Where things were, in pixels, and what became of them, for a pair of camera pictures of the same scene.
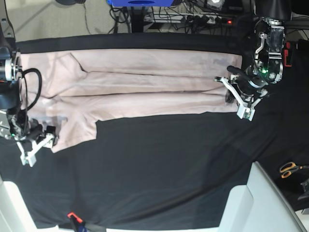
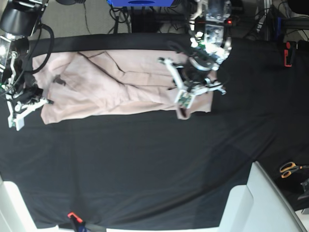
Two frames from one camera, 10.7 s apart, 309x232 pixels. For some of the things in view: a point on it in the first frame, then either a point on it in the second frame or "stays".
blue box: [140, 3] stays
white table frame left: [15, 215] stays
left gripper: [35, 138] -> [23, 102]
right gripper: [245, 94] -> [195, 78]
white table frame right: [258, 206] stays
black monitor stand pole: [137, 19] stays
